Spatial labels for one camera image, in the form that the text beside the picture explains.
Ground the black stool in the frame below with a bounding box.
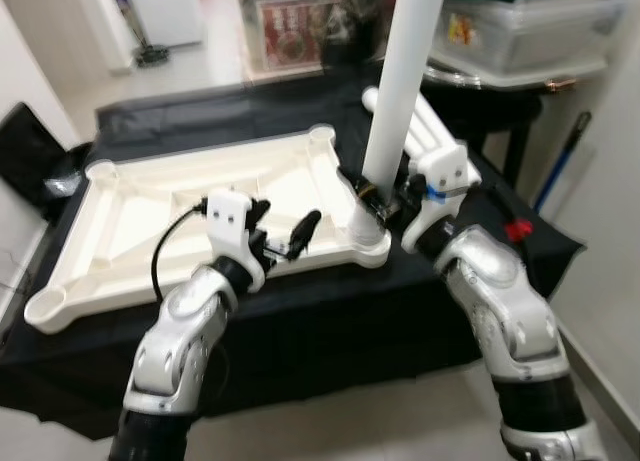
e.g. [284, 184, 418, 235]
[470, 101, 546, 187]

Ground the clear plastic storage box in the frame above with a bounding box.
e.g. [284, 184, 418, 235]
[428, 0, 626, 87]

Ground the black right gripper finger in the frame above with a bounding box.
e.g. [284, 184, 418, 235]
[338, 165, 396, 222]
[398, 173, 429, 222]

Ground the white plastic table top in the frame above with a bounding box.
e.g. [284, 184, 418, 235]
[22, 125, 393, 335]

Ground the black tablecloth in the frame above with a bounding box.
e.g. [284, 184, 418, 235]
[0, 76, 586, 442]

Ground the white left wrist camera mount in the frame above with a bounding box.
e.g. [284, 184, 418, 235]
[205, 189, 266, 292]

